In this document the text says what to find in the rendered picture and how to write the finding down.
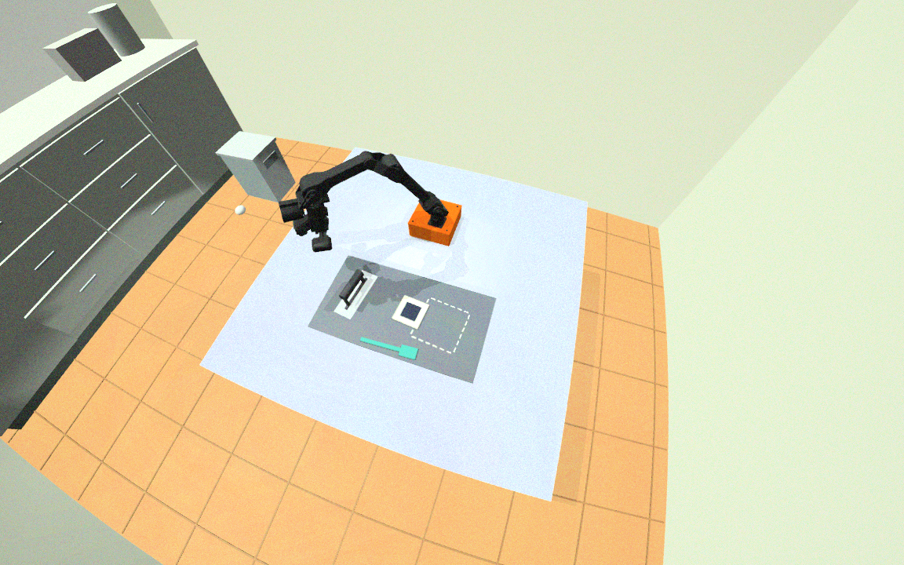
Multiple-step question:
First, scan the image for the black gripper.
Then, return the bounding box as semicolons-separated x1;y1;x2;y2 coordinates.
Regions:
308;206;333;252

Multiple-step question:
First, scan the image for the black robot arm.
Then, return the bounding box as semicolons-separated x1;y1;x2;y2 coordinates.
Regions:
279;151;449;236

